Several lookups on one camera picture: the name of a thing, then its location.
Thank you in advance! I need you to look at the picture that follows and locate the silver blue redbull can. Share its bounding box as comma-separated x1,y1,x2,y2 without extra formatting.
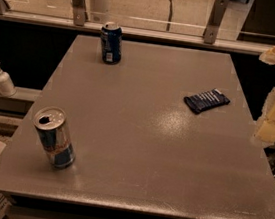
33,106,75,169

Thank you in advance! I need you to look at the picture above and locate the blue pepsi can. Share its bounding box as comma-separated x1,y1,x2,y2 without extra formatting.
100,21,123,65

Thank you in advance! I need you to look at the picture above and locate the right metal railing bracket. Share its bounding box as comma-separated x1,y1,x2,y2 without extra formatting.
203,0,230,45

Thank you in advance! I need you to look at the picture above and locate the white pump dispenser bottle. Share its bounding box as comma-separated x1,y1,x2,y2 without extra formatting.
0,66,16,97

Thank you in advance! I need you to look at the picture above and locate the dark blue snack packet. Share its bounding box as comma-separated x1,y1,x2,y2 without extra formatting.
183,88,230,115

